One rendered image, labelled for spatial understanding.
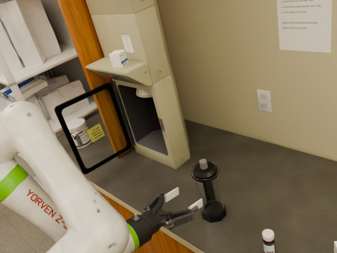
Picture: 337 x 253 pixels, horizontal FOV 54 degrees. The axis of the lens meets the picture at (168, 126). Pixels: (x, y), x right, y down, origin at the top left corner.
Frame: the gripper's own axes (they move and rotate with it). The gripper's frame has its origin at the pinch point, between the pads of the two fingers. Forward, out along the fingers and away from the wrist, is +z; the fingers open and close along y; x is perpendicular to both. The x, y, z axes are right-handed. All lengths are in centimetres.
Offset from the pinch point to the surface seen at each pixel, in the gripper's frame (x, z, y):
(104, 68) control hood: -41, 6, 51
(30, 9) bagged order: -66, 31, 173
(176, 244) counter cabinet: 31.1, 4.6, 12.1
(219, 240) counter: 17.0, 5.7, -10.2
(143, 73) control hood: -39, 14, 34
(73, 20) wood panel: -61, 7, 71
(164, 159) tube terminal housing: 9, 28, 41
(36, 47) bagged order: -41, 24, 160
